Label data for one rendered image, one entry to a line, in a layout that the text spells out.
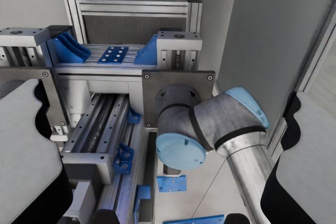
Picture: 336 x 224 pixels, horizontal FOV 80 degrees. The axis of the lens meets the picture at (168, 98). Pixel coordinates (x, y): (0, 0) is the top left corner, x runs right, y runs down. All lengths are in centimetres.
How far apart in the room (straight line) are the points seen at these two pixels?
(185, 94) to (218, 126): 18
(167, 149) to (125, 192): 19
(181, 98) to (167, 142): 16
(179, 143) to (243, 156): 13
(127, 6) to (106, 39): 27
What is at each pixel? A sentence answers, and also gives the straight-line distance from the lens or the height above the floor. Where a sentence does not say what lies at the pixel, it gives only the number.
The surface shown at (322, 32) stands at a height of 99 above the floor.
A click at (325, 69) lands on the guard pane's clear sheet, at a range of 75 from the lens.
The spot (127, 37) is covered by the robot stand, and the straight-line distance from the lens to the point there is 146.
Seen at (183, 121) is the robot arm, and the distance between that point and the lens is 48.
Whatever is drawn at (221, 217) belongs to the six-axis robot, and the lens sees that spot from 357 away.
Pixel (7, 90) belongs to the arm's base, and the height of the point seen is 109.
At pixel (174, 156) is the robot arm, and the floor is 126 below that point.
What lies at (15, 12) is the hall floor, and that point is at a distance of 197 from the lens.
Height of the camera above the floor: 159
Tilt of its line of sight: 57 degrees down
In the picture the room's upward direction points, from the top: 180 degrees counter-clockwise
